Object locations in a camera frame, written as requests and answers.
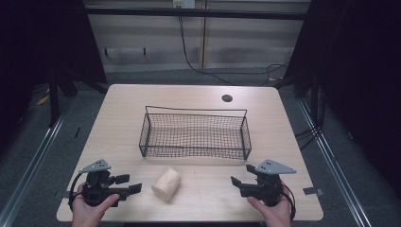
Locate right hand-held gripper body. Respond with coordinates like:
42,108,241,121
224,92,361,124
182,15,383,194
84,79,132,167
239,159,298,208

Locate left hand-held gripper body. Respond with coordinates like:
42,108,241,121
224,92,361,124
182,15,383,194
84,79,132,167
78,158,131,208

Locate black wire mesh basket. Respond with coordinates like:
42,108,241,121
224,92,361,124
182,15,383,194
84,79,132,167
138,105,253,162

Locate person's left hand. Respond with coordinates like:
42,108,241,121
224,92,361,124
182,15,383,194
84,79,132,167
71,183,121,227

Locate person's right hand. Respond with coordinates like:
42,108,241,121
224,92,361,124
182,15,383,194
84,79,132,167
246,182,293,227

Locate grey tape strip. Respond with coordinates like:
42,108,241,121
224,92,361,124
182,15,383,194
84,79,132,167
302,186,325,197

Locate black metal stand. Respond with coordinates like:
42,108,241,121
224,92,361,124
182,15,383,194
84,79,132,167
47,70,61,129

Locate yellow floor tape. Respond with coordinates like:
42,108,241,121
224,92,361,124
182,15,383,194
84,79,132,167
36,94,51,107

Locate black curtain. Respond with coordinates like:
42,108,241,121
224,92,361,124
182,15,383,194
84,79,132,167
0,0,108,159
283,0,401,202

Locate black horizontal bar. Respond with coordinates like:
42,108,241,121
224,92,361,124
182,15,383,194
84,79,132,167
84,7,307,21

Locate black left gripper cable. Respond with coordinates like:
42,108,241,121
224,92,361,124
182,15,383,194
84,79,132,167
67,171,86,212

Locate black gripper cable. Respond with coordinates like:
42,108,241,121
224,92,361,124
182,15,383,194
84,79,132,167
281,183,298,221
67,171,86,212

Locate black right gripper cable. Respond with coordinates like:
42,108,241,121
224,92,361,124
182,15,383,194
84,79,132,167
281,183,298,221

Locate black floor cables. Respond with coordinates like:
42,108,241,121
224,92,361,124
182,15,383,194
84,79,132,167
294,83,327,151

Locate metal floor rail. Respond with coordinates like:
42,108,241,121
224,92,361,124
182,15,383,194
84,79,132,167
296,97,375,227
0,105,71,227

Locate black wall cable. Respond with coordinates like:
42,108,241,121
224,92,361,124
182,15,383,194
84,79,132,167
177,14,289,87

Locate white wall socket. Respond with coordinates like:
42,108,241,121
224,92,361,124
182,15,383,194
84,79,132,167
172,0,197,9

